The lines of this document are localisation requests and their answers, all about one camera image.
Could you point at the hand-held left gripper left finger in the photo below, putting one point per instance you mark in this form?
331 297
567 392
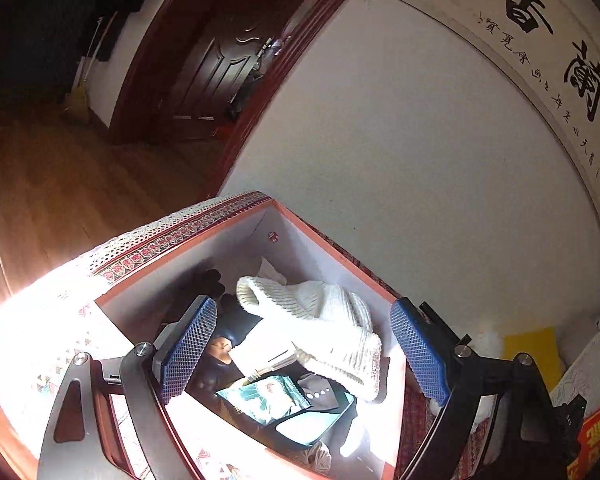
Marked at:
190 350

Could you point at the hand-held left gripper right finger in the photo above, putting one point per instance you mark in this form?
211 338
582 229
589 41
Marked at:
420 355

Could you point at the white knit hat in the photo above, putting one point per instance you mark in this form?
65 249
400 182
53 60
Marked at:
325 320

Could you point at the orange storage box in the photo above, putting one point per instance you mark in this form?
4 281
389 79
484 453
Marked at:
300 245

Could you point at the red sign with yellow print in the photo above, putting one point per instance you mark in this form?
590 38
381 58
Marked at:
597 430

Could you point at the small dark doll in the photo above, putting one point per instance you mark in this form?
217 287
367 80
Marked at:
220 347

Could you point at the white line-patterned cushion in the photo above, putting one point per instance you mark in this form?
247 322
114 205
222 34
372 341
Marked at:
595 375

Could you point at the black glove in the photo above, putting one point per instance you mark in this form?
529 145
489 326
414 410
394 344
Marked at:
237 317

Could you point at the yellow cushion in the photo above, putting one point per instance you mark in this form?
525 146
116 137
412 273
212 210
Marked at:
530 345

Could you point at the teal snack packet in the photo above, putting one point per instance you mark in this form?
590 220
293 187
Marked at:
265 397

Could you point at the broom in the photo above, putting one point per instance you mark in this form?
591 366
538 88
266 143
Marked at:
77 102

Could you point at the dark wooden door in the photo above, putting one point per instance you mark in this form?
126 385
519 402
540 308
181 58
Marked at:
215 75

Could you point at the red wooden door frame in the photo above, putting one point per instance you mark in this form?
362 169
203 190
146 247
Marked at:
300 60

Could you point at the calligraphy wall scroll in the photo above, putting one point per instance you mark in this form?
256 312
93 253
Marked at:
555 60

